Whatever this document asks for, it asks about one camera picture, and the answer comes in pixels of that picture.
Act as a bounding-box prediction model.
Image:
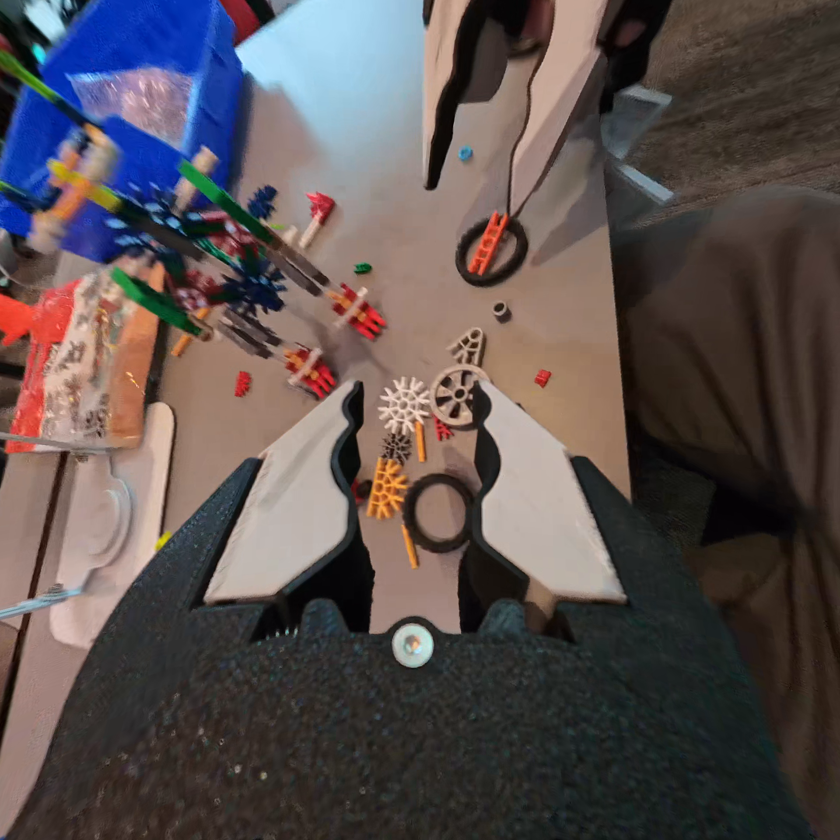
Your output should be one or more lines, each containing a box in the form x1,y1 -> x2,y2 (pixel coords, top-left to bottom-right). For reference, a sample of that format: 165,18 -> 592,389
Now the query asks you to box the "black rubber tire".
455,213 -> 531,287
401,473 -> 476,555

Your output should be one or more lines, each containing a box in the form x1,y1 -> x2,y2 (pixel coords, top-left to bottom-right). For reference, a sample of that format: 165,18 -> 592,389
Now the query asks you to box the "grey fan connector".
447,329 -> 487,368

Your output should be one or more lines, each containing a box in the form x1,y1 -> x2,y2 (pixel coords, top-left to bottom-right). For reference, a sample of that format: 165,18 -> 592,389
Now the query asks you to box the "orange ladder connector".
469,210 -> 510,278

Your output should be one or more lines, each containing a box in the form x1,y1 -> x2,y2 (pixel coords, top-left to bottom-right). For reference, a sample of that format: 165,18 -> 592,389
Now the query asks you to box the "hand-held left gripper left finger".
204,381 -> 368,607

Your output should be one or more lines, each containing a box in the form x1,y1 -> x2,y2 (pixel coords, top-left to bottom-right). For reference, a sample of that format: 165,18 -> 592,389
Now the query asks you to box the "orange snowflake connector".
365,460 -> 410,519

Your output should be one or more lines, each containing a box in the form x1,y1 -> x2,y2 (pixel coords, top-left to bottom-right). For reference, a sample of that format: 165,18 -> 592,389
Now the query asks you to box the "blue plastic bin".
0,0 -> 248,263

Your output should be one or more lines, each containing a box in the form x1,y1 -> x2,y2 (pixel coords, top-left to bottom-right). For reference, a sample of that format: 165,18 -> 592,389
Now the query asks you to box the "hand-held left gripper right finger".
460,378 -> 631,611

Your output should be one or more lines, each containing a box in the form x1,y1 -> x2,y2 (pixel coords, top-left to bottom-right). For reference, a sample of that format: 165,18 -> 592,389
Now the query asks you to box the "printed toy packet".
7,276 -> 165,454

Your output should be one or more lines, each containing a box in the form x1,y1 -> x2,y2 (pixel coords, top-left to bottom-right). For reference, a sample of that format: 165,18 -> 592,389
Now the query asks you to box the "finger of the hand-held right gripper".
423,0 -> 515,191
506,0 -> 618,217

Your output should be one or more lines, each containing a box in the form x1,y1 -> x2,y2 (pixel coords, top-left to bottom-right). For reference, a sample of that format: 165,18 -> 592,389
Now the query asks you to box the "multicolour toy model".
0,53 -> 329,362

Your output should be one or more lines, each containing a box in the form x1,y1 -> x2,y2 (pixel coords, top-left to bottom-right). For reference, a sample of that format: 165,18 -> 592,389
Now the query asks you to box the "red connector white rod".
300,193 -> 336,250

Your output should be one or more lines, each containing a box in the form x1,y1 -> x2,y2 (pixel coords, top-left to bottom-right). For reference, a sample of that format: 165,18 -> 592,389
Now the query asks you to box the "red yellow connector cluster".
329,285 -> 388,340
283,344 -> 340,399

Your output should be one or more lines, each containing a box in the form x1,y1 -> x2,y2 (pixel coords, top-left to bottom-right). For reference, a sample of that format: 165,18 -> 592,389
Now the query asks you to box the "grey wheel hub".
431,365 -> 493,427

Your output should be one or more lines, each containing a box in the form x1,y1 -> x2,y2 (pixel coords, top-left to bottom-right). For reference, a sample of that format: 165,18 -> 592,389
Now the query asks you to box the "person's leg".
611,184 -> 840,840

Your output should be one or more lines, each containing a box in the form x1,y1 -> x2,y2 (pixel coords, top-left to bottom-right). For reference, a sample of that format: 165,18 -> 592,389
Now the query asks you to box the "clear plastic bag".
66,66 -> 198,145

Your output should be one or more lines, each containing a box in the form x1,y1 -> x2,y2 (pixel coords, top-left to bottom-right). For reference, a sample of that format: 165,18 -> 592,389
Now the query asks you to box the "white snowflake connector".
378,378 -> 431,434

